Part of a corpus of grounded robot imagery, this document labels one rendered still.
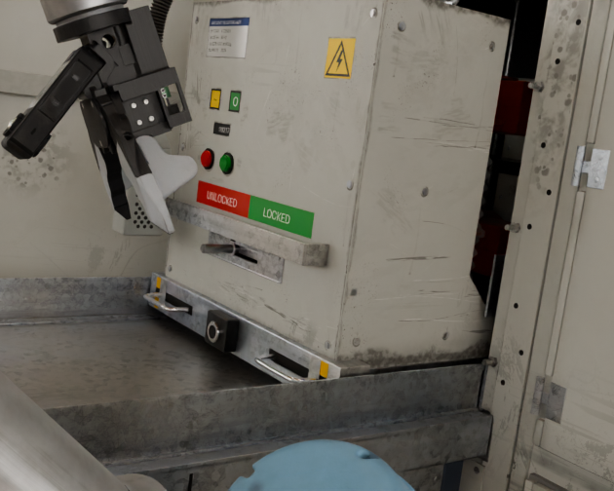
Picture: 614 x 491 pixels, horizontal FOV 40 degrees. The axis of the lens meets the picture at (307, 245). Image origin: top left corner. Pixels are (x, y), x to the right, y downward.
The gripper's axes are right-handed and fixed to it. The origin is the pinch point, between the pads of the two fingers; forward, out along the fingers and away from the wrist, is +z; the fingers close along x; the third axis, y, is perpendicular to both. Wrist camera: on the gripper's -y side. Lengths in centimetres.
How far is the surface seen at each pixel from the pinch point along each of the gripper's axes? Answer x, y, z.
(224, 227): 34.9, 19.5, 10.7
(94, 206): 82, 12, 8
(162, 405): 5.3, -3.1, 19.5
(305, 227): 21.4, 25.9, 11.8
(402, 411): 11.6, 27.3, 37.6
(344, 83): 15.8, 34.3, -5.2
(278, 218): 27.9, 25.1, 10.8
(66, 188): 83, 8, 3
